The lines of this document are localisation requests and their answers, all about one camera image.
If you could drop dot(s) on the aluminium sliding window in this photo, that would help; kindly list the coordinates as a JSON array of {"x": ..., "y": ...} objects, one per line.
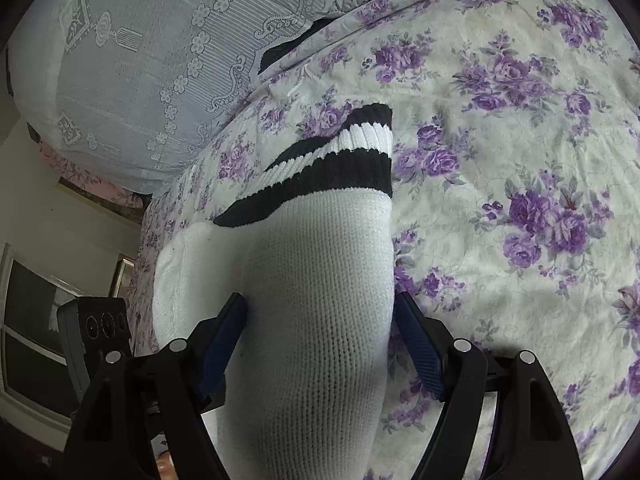
[{"x": 34, "y": 374}]

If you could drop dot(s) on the purple floral bedsheet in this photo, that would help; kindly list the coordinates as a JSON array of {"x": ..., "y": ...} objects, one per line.
[{"x": 516, "y": 181}]

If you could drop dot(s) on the white lace cover cloth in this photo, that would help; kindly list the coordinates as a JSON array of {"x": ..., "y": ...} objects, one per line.
[{"x": 132, "y": 90}]

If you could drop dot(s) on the gold picture frame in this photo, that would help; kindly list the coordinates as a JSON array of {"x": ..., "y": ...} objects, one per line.
[{"x": 122, "y": 277}]

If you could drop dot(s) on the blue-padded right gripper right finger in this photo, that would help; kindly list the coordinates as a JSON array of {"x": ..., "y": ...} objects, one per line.
[{"x": 530, "y": 436}]

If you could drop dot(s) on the white sweater with black stripes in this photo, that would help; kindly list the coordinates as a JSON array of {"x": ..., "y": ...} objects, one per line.
[{"x": 308, "y": 246}]

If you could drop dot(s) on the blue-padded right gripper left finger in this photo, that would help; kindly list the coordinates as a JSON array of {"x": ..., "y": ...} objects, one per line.
[{"x": 131, "y": 401}]

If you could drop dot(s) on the pink floral fabric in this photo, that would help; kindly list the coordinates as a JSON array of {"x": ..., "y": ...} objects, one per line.
[{"x": 86, "y": 181}]

